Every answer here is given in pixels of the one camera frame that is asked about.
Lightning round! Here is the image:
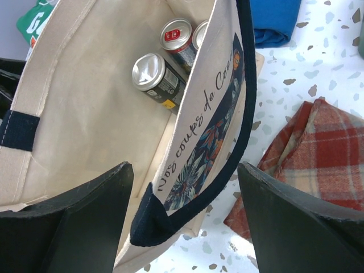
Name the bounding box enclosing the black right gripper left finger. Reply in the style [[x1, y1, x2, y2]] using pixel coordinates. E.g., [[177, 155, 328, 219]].
[[1, 162, 134, 272]]

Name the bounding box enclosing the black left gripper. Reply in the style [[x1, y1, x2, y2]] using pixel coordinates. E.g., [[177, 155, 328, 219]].
[[0, 58, 26, 119]]

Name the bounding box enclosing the green compartment tray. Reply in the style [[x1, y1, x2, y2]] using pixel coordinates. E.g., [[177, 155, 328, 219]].
[[358, 25, 364, 59]]

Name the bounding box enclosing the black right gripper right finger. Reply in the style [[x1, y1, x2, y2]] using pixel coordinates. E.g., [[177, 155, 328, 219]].
[[238, 163, 363, 272]]

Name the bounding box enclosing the black can foil top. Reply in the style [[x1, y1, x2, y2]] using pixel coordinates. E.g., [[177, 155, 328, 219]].
[[131, 53, 186, 115]]

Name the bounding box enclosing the folded blue cloth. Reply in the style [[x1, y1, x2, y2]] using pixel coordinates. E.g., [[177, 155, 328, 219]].
[[250, 0, 301, 48]]

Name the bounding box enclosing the red plaid cloth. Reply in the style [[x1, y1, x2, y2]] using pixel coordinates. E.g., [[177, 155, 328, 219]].
[[223, 98, 364, 242]]

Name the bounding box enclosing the green Guess t-shirt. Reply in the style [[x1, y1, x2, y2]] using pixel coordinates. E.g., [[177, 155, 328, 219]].
[[16, 0, 57, 48]]

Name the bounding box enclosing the beige canvas tote bag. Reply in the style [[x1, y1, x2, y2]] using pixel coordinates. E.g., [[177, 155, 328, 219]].
[[1, 1, 260, 272]]

